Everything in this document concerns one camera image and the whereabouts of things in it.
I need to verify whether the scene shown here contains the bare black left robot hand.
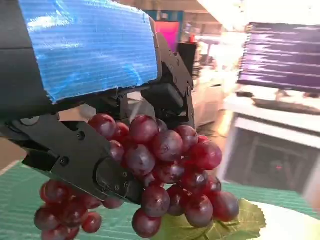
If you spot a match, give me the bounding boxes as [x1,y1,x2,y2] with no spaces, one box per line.
[0,0,197,205]

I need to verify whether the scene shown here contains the red toy grape bunch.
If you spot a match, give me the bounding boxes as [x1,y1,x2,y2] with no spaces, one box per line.
[33,113,266,240]

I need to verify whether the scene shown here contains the white plate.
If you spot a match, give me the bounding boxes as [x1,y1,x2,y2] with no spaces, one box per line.
[249,201,320,240]

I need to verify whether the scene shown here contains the pink panel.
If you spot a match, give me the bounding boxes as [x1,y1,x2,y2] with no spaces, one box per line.
[154,21,181,55]

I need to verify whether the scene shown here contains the green cutting mat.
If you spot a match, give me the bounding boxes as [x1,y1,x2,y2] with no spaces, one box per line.
[0,159,320,240]

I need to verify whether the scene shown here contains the computer monitor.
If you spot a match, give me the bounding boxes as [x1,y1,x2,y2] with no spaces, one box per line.
[236,21,320,94]

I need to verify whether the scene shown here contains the white mesh cabinet, red light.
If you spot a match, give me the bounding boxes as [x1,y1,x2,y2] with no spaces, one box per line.
[216,94,320,201]

